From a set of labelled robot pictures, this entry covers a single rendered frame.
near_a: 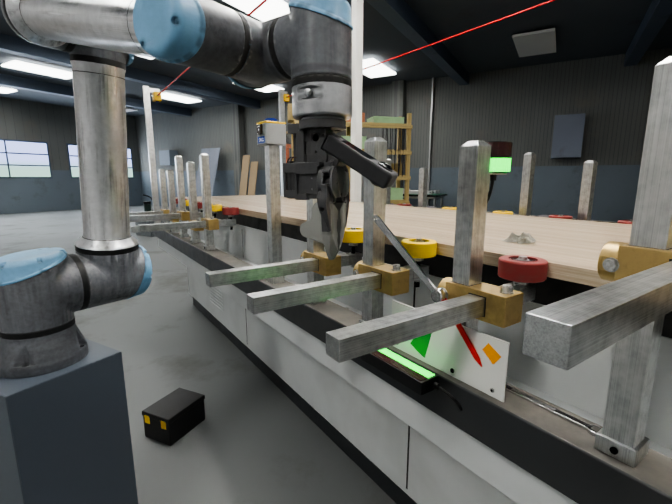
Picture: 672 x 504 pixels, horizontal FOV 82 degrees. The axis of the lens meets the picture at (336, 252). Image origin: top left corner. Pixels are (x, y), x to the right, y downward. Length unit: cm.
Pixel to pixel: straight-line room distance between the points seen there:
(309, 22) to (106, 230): 77
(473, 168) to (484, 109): 911
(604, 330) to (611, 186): 923
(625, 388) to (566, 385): 30
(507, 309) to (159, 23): 62
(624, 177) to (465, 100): 357
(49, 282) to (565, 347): 105
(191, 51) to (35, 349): 80
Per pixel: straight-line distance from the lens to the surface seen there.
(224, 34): 61
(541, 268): 74
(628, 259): 57
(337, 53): 60
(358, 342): 49
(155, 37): 60
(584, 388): 89
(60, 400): 116
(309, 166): 58
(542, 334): 29
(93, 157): 114
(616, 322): 34
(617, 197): 956
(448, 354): 74
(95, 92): 113
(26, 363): 117
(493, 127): 968
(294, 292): 71
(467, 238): 68
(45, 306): 113
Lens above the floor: 105
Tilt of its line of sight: 11 degrees down
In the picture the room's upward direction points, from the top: straight up
